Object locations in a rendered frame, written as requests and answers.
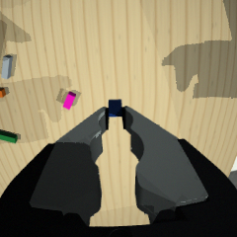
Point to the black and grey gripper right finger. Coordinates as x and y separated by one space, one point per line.
172 174

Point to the orange rod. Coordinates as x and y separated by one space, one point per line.
2 93

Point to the grey rod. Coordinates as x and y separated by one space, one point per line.
7 66

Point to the green rod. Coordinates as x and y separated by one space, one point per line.
8 136

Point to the small dark blue block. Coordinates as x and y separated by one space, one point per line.
115 108

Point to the magenta block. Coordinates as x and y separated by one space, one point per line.
69 100

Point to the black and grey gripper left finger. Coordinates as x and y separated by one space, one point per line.
62 178

